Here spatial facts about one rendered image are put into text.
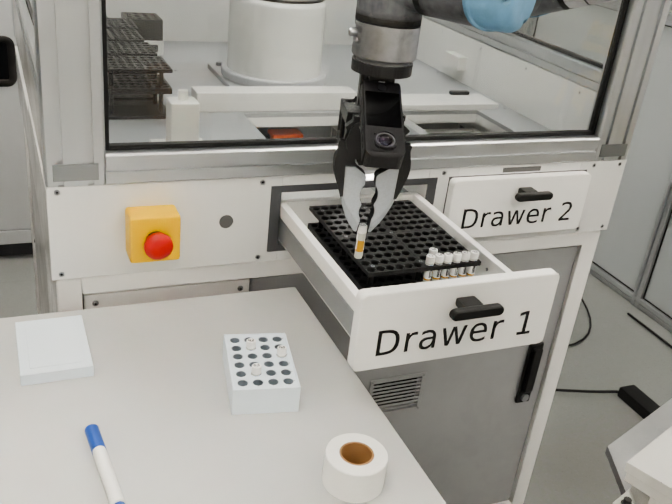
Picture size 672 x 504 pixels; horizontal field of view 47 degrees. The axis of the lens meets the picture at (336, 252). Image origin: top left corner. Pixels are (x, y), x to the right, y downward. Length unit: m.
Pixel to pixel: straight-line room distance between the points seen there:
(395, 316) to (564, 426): 1.49
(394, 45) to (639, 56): 0.69
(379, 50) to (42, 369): 0.57
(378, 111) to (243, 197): 0.37
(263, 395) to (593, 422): 1.61
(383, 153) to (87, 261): 0.52
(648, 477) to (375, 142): 0.46
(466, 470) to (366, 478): 0.94
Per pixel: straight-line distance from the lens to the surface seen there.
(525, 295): 1.05
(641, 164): 3.13
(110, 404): 1.01
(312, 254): 1.11
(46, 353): 1.08
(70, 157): 1.12
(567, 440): 2.35
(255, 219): 1.21
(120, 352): 1.10
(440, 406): 1.63
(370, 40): 0.89
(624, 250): 3.22
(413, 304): 0.96
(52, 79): 1.09
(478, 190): 1.35
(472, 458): 1.78
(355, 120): 0.91
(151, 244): 1.10
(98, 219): 1.16
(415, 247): 1.12
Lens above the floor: 1.38
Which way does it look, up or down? 26 degrees down
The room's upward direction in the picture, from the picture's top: 7 degrees clockwise
